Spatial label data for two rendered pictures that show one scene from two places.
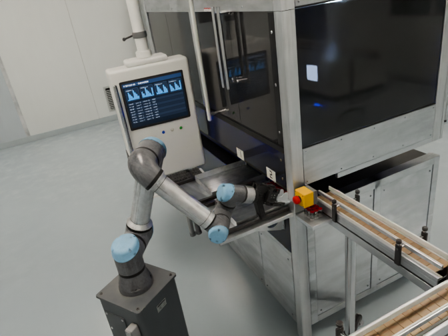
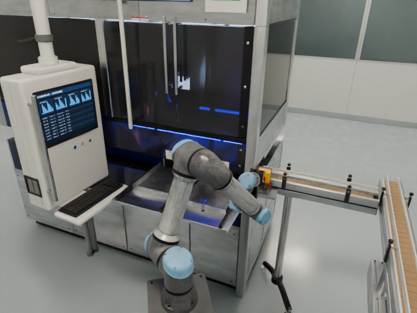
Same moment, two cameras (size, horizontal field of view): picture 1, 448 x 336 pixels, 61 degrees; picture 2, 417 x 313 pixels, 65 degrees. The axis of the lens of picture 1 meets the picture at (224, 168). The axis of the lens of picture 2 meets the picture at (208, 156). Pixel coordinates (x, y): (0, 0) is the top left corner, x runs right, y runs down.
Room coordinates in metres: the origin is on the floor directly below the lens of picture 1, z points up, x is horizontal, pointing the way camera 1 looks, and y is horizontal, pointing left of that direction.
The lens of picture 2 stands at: (0.58, 1.08, 1.90)
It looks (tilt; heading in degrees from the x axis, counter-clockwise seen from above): 25 degrees down; 314
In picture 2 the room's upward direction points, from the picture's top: 1 degrees clockwise
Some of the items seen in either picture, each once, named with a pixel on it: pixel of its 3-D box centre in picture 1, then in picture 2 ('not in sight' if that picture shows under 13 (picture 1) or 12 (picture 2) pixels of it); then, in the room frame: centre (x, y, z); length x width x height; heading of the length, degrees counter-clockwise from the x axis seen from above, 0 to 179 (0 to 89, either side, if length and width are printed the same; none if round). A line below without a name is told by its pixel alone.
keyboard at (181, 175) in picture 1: (173, 179); (92, 195); (2.27, 0.35, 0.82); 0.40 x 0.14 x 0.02; 108
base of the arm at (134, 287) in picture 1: (133, 275); (179, 290); (1.34, 0.46, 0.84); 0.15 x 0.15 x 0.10
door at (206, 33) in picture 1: (216, 66); (141, 74); (2.24, -0.05, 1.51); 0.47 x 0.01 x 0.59; 22
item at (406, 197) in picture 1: (275, 183); (151, 182); (2.70, -0.39, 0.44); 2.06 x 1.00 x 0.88; 22
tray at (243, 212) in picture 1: (255, 202); (215, 192); (1.70, -0.13, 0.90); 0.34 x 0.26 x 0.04; 111
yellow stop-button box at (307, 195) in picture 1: (305, 196); (264, 175); (1.52, -0.35, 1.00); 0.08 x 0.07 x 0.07; 112
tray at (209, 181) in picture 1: (229, 177); (165, 178); (2.02, -0.02, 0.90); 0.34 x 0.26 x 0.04; 112
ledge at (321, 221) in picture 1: (315, 217); (266, 190); (1.52, -0.40, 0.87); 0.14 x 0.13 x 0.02; 112
